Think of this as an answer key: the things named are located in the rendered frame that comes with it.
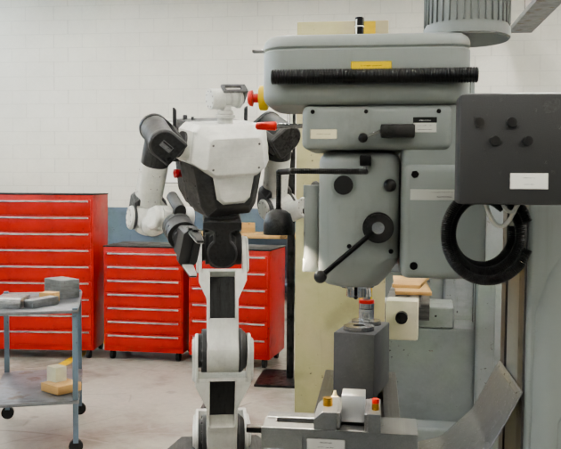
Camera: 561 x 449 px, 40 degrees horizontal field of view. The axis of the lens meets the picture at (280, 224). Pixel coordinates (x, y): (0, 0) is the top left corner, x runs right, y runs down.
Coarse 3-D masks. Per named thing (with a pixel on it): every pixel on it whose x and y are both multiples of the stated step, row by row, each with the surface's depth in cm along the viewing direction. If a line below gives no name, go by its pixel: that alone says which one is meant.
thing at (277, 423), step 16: (368, 400) 179; (272, 416) 180; (288, 416) 179; (304, 416) 180; (368, 416) 168; (272, 432) 172; (288, 432) 171; (304, 432) 171; (320, 432) 170; (336, 432) 170; (352, 432) 169; (368, 432) 169; (384, 432) 169; (400, 432) 169; (416, 432) 169; (272, 448) 172; (288, 448) 171; (304, 448) 171; (320, 448) 170; (336, 448) 170; (352, 448) 169; (368, 448) 169; (384, 448) 168; (400, 448) 168; (416, 448) 168
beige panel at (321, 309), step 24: (312, 24) 356; (336, 24) 355; (384, 24) 352; (312, 288) 362; (336, 288) 361; (384, 288) 358; (312, 312) 363; (336, 312) 361; (384, 312) 359; (312, 336) 363; (312, 360) 364; (312, 384) 365; (312, 408) 365
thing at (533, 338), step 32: (512, 224) 186; (544, 224) 165; (544, 256) 166; (512, 288) 185; (544, 288) 166; (512, 320) 185; (544, 320) 165; (512, 352) 184; (544, 352) 165; (544, 384) 165; (512, 416) 183; (544, 416) 165; (512, 448) 182; (544, 448) 165
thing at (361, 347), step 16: (352, 320) 233; (336, 336) 221; (352, 336) 219; (368, 336) 218; (384, 336) 230; (336, 352) 221; (352, 352) 220; (368, 352) 218; (384, 352) 231; (336, 368) 221; (352, 368) 220; (368, 368) 218; (384, 368) 231; (336, 384) 222; (352, 384) 220; (368, 384) 218; (384, 384) 232
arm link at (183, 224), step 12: (180, 216) 223; (168, 228) 221; (180, 228) 217; (168, 240) 221; (180, 240) 215; (192, 240) 215; (180, 252) 215; (192, 252) 217; (180, 264) 217; (192, 264) 218
